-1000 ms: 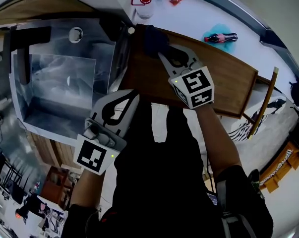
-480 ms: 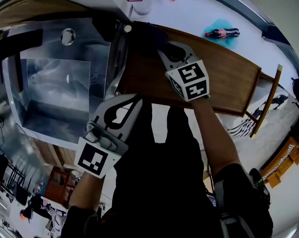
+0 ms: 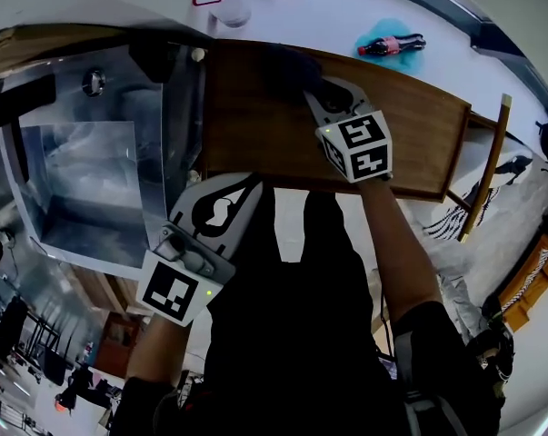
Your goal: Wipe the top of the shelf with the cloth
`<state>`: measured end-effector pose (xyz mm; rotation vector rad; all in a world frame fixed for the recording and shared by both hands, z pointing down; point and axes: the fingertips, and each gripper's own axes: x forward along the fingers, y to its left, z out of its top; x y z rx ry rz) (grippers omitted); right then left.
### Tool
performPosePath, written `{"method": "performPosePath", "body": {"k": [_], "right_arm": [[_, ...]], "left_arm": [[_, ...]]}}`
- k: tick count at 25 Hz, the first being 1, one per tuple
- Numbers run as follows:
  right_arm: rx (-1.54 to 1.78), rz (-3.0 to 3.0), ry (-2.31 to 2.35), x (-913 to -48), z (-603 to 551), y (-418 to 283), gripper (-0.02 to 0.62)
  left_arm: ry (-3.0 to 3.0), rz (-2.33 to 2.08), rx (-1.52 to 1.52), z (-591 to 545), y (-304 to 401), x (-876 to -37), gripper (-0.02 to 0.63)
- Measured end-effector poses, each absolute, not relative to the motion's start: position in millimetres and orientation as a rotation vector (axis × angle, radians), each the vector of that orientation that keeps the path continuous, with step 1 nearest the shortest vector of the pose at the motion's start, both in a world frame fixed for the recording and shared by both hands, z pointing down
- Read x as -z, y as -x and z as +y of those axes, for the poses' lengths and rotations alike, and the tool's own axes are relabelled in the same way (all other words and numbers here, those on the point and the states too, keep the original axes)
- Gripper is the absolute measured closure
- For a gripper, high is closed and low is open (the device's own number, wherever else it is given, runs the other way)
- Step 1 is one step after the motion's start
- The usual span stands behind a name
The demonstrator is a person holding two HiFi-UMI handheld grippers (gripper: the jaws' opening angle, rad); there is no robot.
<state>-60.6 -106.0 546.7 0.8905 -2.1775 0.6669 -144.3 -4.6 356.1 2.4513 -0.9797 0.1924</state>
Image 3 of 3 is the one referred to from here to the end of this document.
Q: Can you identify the orange wooden box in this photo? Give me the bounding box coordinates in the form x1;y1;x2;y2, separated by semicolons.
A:
498;233;548;333

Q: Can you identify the person's right forearm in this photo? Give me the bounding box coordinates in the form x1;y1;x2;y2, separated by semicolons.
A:
355;177;443;324

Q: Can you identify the clear bottle with red cap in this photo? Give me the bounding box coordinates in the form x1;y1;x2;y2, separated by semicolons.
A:
207;0;253;29

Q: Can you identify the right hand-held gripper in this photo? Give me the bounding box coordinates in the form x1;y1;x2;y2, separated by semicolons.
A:
303;76;394;184

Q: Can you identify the wooden rack frame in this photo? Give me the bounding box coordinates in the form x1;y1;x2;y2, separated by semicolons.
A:
456;93;513;243

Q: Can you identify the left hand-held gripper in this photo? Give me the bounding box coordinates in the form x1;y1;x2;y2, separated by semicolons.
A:
135;173;264;328

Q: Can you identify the person's black clothing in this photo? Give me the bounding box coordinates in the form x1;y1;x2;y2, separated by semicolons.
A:
112;183;504;436

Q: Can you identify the grey backpack strap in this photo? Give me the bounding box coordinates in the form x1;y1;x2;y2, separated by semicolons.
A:
394;332;465;436

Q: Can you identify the round sink drain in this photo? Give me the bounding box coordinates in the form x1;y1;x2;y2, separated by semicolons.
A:
81;68;106;98

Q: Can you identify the person's left forearm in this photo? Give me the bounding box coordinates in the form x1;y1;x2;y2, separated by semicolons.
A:
125;309;197;388

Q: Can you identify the stainless steel sink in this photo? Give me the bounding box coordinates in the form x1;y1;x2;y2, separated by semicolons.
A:
0;38;207;277

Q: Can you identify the dark cloth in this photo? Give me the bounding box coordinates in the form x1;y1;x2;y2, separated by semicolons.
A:
258;43;325;108

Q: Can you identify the black and white striped cloth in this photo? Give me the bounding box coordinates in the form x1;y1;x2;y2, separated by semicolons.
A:
422;154;536;244

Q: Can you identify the brown wooden shelf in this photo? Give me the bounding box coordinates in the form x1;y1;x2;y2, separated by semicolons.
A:
200;38;473;204

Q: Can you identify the blue cloth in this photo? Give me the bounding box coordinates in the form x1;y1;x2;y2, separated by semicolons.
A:
354;17;427;74

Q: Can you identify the cola bottle with red cap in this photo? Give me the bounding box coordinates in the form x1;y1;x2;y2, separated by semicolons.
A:
356;33;427;58

